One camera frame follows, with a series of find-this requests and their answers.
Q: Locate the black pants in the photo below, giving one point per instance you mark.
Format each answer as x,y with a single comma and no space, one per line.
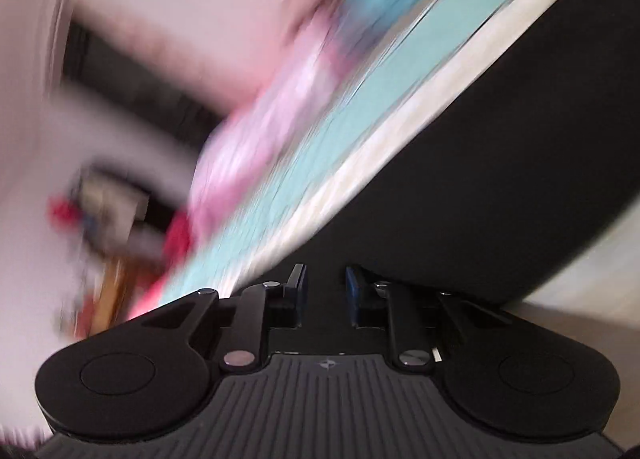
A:
500,164

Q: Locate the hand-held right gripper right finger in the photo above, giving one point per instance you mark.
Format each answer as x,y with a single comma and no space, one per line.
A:
352,295

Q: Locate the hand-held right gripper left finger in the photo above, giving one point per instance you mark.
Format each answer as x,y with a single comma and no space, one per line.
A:
299,300

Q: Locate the tan box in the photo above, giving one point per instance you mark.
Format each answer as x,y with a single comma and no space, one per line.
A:
112,199

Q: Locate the dark furniture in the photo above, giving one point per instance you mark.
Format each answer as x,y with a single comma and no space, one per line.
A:
135,84

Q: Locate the pink printed blanket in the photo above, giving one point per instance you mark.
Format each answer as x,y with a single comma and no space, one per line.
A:
260,149

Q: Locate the teal bed sheet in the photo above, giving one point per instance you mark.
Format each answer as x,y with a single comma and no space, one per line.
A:
400,64

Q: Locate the small red object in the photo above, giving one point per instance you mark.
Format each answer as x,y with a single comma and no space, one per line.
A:
62,211

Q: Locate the teal and cream bedsheet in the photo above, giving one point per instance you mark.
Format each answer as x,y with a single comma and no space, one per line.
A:
400,129

